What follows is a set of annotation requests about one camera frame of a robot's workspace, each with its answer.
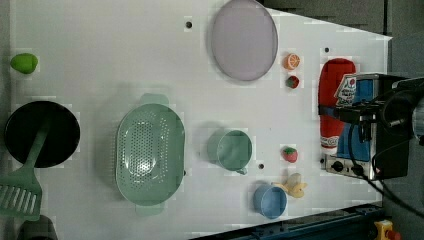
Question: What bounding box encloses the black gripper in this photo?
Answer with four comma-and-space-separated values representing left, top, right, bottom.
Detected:
318, 77, 423, 135

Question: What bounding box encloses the red plush ketchup bottle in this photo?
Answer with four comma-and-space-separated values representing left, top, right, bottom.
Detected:
318, 58, 356, 155

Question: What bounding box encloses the green plastic strainer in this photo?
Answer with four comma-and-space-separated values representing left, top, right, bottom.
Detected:
115, 93, 185, 216

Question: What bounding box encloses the toaster oven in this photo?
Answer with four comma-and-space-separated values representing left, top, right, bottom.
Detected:
321, 73, 413, 181

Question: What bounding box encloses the small dark red strawberry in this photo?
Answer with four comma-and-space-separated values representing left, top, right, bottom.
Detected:
286, 76, 300, 89

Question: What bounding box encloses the red toy strawberry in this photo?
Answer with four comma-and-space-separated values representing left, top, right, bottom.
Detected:
282, 147, 298, 163

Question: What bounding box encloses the toy orange slice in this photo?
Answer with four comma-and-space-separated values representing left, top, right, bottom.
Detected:
283, 53, 300, 70

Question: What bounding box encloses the yellow red emergency button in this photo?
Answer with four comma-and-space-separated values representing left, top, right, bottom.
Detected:
374, 220, 402, 240

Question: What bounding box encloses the blue bowl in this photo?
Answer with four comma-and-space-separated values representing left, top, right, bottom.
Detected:
253, 184, 287, 219

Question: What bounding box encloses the green mug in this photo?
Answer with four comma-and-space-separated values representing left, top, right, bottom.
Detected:
207, 129, 253, 175

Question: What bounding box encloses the grey round plate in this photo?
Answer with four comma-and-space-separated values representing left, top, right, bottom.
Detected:
211, 0, 278, 81

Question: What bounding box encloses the black round pan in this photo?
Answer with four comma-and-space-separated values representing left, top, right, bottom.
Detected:
4, 101, 80, 168

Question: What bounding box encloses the green toy avocado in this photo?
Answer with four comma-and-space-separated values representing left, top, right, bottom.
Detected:
10, 53, 38, 74

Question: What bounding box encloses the grey cylindrical object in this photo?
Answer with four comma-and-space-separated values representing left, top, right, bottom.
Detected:
16, 215, 58, 240

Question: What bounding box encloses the green plastic spatula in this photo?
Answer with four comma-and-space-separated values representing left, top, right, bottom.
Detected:
0, 127, 48, 221

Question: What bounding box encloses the black cable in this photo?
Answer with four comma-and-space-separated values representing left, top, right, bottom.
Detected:
347, 123, 424, 219

